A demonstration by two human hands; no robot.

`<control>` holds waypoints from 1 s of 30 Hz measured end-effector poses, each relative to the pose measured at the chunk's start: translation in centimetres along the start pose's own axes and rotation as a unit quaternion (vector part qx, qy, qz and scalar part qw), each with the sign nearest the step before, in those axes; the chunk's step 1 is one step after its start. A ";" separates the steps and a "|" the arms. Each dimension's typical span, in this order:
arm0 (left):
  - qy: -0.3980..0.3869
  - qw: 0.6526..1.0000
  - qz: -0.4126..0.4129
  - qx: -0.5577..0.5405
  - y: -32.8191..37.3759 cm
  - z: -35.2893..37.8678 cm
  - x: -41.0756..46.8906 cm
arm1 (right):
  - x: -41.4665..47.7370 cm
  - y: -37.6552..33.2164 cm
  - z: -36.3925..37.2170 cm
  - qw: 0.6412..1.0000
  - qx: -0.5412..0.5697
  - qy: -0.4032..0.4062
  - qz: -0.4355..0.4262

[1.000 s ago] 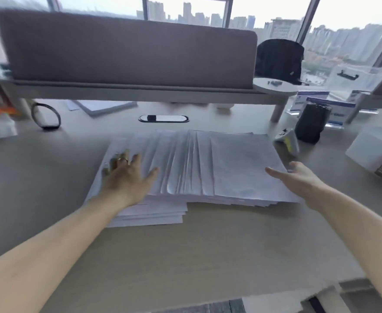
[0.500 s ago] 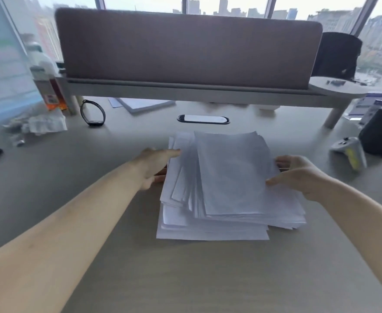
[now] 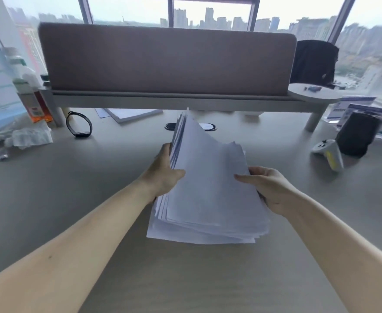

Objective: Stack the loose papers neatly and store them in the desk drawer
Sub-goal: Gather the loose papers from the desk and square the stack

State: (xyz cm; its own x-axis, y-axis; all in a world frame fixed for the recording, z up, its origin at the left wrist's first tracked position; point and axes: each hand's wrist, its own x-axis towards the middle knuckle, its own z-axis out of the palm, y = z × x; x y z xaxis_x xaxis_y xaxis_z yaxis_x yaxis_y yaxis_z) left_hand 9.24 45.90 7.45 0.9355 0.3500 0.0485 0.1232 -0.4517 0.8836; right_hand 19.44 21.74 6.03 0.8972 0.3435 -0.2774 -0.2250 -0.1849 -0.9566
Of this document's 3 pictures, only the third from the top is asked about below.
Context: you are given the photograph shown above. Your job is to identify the person's left hand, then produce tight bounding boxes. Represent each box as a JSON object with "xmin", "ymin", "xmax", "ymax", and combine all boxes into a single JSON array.
[{"xmin": 138, "ymin": 142, "xmax": 186, "ymax": 205}]

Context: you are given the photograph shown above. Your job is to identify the person's right hand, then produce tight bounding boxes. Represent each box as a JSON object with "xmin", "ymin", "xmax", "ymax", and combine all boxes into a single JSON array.
[{"xmin": 234, "ymin": 166, "xmax": 302, "ymax": 220}]

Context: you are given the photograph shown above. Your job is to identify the stack of white papers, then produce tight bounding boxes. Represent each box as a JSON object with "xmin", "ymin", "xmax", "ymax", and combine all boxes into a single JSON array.
[{"xmin": 146, "ymin": 107, "xmax": 271, "ymax": 245}]

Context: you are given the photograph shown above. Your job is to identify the person's left forearm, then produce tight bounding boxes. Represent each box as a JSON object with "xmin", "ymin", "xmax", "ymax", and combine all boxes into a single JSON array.
[{"xmin": 0, "ymin": 179, "xmax": 156, "ymax": 313}]

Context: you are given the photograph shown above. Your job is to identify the person's right forearm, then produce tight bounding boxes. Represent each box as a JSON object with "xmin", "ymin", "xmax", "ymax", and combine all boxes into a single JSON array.
[{"xmin": 287, "ymin": 190, "xmax": 382, "ymax": 313}]

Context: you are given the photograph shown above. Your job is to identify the grey wooden desk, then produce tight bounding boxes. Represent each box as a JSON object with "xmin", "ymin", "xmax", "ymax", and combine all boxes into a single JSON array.
[{"xmin": 0, "ymin": 109, "xmax": 382, "ymax": 313}]

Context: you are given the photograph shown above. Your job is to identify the brown fabric desk partition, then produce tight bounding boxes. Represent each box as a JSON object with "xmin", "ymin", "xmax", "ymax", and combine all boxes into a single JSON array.
[{"xmin": 38, "ymin": 22, "xmax": 297, "ymax": 97}]

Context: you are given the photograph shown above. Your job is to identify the white and yellow handheld device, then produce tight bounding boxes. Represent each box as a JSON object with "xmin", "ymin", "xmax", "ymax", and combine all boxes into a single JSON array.
[{"xmin": 310, "ymin": 139, "xmax": 345, "ymax": 173}]

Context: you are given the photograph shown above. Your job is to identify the white paper pad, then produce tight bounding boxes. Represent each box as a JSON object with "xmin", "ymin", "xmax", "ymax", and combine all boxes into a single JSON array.
[{"xmin": 104, "ymin": 108, "xmax": 164, "ymax": 124}]

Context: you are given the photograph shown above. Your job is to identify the black cylindrical holder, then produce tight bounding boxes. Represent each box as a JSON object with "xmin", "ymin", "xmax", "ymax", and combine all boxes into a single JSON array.
[{"xmin": 336, "ymin": 111, "xmax": 382, "ymax": 157}]

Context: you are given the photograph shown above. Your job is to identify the black smart wristband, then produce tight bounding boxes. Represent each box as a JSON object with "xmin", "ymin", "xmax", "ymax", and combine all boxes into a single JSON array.
[{"xmin": 65, "ymin": 111, "xmax": 93, "ymax": 138}]

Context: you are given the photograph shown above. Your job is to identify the black office chair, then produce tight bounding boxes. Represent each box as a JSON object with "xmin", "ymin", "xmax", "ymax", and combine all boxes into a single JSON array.
[{"xmin": 290, "ymin": 40, "xmax": 340, "ymax": 88}]

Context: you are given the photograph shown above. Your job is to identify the crumpled white tissue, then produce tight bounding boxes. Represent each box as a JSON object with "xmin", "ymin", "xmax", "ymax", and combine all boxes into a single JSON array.
[{"xmin": 0, "ymin": 119, "xmax": 54, "ymax": 150}]

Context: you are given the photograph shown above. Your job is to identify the white plastic bottle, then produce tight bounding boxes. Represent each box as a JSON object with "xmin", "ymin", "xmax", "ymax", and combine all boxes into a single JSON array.
[{"xmin": 3, "ymin": 47, "xmax": 43, "ymax": 88}]

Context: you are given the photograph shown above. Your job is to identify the black oval cable grommet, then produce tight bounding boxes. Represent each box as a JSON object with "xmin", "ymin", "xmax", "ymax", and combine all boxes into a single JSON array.
[{"xmin": 164, "ymin": 123, "xmax": 217, "ymax": 132}]

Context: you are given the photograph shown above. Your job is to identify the grey window frame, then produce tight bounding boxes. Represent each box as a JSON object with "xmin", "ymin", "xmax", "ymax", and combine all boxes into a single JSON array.
[{"xmin": 77, "ymin": 0, "xmax": 358, "ymax": 44}]

